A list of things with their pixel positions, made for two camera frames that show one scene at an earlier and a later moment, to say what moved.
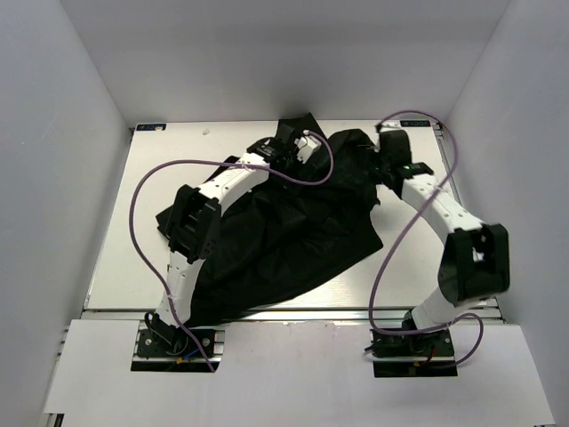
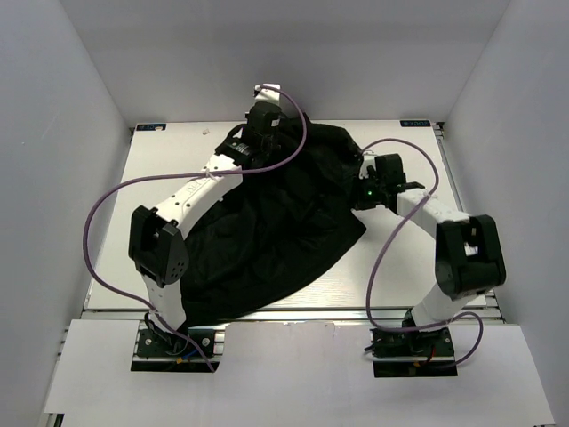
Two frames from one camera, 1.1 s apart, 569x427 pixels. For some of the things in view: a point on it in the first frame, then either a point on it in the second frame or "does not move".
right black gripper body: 381,164 → 367,191
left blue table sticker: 149,126 does not move
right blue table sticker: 415,124 does not move
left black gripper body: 292,165 → 272,144
